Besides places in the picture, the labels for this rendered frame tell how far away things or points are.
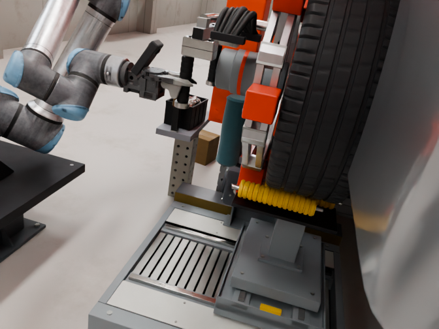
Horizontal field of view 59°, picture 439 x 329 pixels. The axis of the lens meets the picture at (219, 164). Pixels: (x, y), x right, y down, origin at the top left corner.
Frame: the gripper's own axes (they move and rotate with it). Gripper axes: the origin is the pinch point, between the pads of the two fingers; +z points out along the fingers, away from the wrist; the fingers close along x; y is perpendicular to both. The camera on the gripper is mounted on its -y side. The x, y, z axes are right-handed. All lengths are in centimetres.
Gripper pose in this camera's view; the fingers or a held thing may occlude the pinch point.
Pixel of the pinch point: (191, 81)
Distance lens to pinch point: 114.2
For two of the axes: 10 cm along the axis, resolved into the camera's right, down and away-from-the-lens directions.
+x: -2.4, 3.7, -9.0
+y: -1.6, 9.0, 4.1
